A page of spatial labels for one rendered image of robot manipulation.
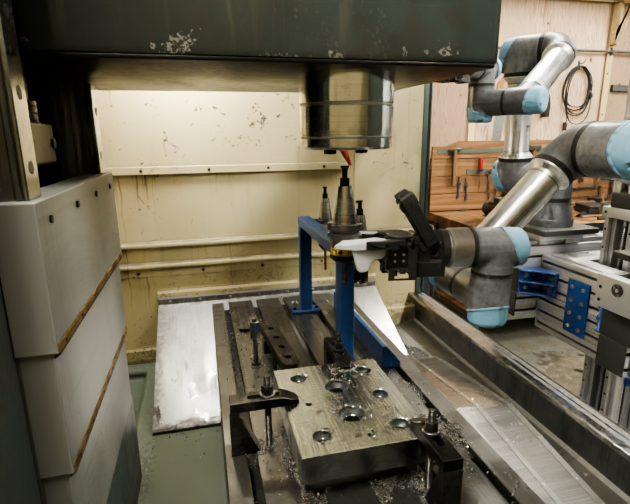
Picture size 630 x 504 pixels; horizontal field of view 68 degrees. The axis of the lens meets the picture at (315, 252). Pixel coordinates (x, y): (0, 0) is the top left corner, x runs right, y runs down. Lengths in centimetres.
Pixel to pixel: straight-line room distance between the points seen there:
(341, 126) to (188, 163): 111
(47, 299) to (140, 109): 127
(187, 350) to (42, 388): 111
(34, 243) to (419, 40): 57
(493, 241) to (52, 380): 72
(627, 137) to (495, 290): 37
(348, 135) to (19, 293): 49
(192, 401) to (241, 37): 119
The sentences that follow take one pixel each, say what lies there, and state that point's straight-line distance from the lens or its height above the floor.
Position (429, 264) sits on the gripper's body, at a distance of 88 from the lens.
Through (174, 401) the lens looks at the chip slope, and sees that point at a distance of 161.
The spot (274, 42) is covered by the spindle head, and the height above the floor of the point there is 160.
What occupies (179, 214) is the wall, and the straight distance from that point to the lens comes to 182.
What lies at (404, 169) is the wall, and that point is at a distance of 198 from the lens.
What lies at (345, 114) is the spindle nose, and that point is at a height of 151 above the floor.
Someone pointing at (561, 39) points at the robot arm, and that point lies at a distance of 178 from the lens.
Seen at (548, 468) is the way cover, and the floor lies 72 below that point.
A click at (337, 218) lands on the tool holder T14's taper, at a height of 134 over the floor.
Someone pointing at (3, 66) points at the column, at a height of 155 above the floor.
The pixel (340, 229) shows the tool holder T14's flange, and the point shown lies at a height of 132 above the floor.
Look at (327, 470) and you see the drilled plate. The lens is 82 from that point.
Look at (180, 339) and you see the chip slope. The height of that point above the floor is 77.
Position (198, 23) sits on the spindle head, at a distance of 68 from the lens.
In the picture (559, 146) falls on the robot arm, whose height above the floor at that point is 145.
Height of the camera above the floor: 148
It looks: 14 degrees down
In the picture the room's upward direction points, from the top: 1 degrees counter-clockwise
